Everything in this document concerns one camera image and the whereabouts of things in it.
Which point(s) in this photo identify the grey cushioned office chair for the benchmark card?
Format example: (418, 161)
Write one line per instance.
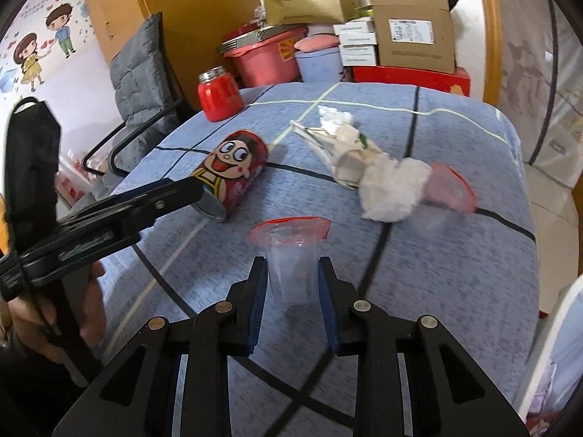
(136, 77)

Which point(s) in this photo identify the white trash bin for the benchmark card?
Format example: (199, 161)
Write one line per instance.
(553, 318)

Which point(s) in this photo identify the pink plastic bucket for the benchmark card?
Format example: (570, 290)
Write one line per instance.
(264, 66)

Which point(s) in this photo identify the crumpled beige paper carton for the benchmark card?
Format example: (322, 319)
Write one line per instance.
(350, 154)

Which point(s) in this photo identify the black chair frame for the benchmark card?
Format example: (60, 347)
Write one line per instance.
(119, 143)

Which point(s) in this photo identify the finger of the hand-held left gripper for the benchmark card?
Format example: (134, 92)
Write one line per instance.
(155, 185)
(136, 216)

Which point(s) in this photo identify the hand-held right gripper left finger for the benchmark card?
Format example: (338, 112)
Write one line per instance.
(257, 305)

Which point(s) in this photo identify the lavender round container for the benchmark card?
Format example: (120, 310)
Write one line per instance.
(319, 67)

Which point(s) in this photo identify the large crumpled white tissue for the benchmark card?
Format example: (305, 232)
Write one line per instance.
(391, 191)

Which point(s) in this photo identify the red cartoon face can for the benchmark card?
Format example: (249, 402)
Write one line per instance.
(237, 164)

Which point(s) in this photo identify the small crumpled white tissue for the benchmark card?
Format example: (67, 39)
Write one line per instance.
(332, 118)

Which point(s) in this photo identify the flat white box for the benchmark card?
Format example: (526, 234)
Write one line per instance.
(355, 27)
(358, 39)
(358, 50)
(358, 60)

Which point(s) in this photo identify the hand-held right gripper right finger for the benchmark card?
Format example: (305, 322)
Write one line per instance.
(328, 309)

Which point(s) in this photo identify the red thermos jar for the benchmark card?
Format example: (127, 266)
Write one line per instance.
(218, 95)

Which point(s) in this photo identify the red flat box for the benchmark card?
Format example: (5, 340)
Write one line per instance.
(410, 80)

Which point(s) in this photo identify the brown cardboard box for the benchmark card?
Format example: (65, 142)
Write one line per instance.
(410, 57)

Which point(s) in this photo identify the clear plastic wrap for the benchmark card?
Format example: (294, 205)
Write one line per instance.
(260, 14)

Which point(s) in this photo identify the white red plastic bag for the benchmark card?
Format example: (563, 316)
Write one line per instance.
(75, 177)

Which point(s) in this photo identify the pink round lid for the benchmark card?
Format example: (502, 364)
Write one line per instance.
(316, 43)

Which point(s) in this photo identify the cartoon couple wall sticker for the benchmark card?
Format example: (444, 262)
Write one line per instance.
(32, 54)

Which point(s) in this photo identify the mesh screen curtain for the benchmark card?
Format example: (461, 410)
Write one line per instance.
(537, 77)

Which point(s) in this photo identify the striped flat box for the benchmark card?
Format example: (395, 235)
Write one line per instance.
(246, 42)

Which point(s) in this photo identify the person's left hand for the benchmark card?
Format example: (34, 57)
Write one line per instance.
(93, 309)

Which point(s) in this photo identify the wooden wardrobe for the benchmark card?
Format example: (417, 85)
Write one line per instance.
(182, 9)

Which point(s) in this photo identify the clear red-rimmed plastic cup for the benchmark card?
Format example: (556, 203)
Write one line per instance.
(291, 264)
(451, 189)

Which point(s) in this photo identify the wooden door frame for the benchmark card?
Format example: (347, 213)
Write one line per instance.
(489, 32)

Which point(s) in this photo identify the clear bin liner bag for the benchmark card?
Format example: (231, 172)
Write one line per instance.
(562, 382)

